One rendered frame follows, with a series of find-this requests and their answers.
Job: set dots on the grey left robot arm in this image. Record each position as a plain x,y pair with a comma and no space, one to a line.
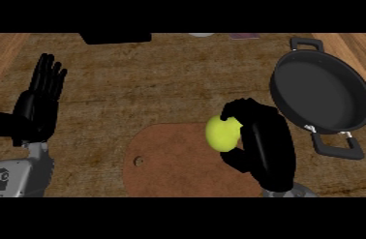
24,172

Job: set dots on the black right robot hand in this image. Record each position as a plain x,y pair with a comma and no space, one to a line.
269,146

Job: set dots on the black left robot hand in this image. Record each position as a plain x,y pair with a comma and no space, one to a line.
36,107

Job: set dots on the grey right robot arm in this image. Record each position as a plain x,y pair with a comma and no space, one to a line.
291,191

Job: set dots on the brown wooden cutting board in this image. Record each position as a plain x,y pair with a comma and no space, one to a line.
187,162

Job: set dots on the white round object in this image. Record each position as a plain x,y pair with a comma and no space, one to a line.
201,34

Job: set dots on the black appliance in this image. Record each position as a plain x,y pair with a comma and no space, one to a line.
116,37

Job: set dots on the yellow-green pear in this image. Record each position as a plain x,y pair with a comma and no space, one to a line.
222,134

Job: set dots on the purple flat object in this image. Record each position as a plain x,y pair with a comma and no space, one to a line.
244,35

